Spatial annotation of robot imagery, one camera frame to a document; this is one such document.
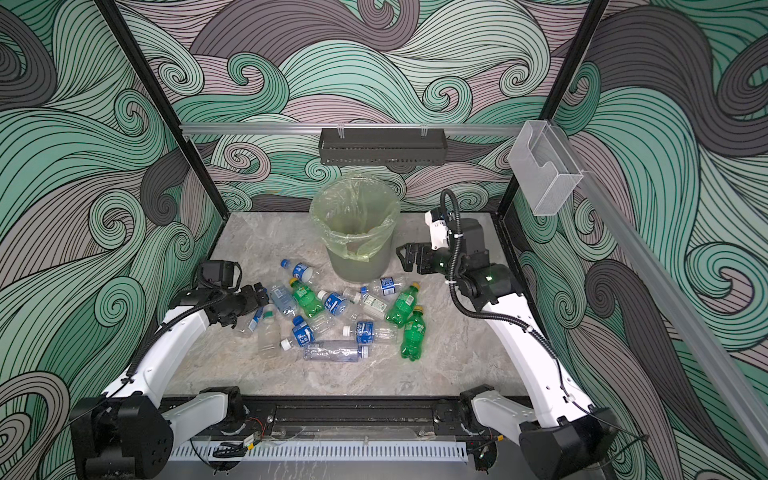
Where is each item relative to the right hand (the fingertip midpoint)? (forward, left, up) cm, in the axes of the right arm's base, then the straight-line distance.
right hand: (414, 248), depth 71 cm
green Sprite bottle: (0, +32, -26) cm, 41 cm away
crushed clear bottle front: (-17, +21, -25) cm, 37 cm away
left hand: (-5, +44, -18) cm, 48 cm away
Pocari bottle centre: (-12, +12, -25) cm, 30 cm away
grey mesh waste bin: (+11, +18, -28) cm, 35 cm away
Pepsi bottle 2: (+4, +6, -25) cm, 26 cm away
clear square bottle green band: (-12, +42, -30) cm, 52 cm away
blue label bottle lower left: (-12, +30, -24) cm, 40 cm away
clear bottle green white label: (-3, +12, -24) cm, 27 cm away
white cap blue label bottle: (-3, +23, -24) cm, 33 cm away
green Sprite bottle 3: (-11, -2, -25) cm, 27 cm away
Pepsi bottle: (+9, +36, -25) cm, 44 cm away
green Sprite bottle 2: (-4, +1, -24) cm, 25 cm away
